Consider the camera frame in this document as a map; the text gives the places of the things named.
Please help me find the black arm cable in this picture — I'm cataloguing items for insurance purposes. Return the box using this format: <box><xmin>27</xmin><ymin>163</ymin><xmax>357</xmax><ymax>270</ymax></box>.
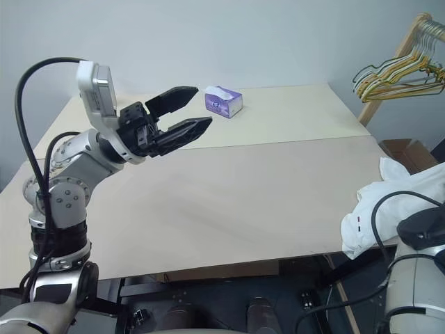
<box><xmin>370</xmin><ymin>190</ymin><xmax>445</xmax><ymax>269</ymax></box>
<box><xmin>14</xmin><ymin>57</ymin><xmax>93</xmax><ymax>307</ymax></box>

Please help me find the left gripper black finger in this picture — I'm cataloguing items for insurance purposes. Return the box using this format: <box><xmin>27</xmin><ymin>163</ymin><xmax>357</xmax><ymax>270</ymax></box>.
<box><xmin>145</xmin><ymin>85</ymin><xmax>200</xmax><ymax>116</ymax></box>
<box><xmin>152</xmin><ymin>117</ymin><xmax>213</xmax><ymax>156</ymax></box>

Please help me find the white cloth garment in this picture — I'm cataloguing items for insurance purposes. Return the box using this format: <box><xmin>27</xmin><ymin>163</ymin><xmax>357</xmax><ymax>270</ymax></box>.
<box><xmin>339</xmin><ymin>156</ymin><xmax>445</xmax><ymax>260</ymax></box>

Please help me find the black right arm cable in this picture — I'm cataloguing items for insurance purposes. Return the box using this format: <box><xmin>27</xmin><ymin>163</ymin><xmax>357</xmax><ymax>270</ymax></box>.
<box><xmin>370</xmin><ymin>190</ymin><xmax>445</xmax><ymax>269</ymax></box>

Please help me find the dark brown rounded shape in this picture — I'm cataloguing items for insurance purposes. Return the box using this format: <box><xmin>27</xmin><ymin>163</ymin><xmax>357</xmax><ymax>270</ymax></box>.
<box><xmin>245</xmin><ymin>296</ymin><xmax>280</xmax><ymax>330</ymax></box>
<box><xmin>162</xmin><ymin>305</ymin><xmax>196</xmax><ymax>331</ymax></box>

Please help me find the bunch of wire hangers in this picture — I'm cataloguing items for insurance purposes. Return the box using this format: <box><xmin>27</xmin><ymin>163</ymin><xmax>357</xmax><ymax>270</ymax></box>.
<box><xmin>357</xmin><ymin>20</ymin><xmax>445</xmax><ymax>104</ymax></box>

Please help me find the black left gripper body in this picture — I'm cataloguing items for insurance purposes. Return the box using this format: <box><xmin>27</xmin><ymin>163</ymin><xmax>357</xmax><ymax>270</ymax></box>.
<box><xmin>116</xmin><ymin>101</ymin><xmax>168</xmax><ymax>158</ymax></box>

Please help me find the purple tissue box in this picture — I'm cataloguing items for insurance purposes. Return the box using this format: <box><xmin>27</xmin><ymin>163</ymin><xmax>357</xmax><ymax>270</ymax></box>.
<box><xmin>204</xmin><ymin>85</ymin><xmax>243</xmax><ymax>118</ymax></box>

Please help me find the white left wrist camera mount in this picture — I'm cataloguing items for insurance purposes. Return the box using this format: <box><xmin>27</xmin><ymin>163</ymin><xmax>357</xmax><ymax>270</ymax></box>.
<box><xmin>75</xmin><ymin>61</ymin><xmax>145</xmax><ymax>166</ymax></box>

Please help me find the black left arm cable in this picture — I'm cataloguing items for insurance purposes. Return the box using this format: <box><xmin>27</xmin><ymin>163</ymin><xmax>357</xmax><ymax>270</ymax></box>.
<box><xmin>14</xmin><ymin>57</ymin><xmax>93</xmax><ymax>307</ymax></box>

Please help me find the brown cardboard box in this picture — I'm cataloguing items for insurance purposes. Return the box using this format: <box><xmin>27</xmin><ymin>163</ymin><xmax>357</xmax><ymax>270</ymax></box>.
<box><xmin>378</xmin><ymin>138</ymin><xmax>439</xmax><ymax>175</ymax></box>

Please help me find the thin black floor cable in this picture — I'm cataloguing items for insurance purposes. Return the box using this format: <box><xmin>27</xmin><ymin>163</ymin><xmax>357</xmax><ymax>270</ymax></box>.
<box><xmin>294</xmin><ymin>292</ymin><xmax>389</xmax><ymax>334</ymax></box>

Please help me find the black table frame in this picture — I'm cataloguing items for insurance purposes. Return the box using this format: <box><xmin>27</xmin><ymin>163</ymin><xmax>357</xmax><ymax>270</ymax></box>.
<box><xmin>93</xmin><ymin>254</ymin><xmax>387</xmax><ymax>334</ymax></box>

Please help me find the light wooden strip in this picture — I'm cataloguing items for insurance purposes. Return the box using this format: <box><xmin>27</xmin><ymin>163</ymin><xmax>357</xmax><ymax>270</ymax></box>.
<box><xmin>333</xmin><ymin>280</ymin><xmax>359</xmax><ymax>334</ymax></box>

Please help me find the wooden hanger rack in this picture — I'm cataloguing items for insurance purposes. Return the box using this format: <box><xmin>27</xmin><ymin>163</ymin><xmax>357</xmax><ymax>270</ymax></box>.
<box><xmin>357</xmin><ymin>13</ymin><xmax>445</xmax><ymax>128</ymax></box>

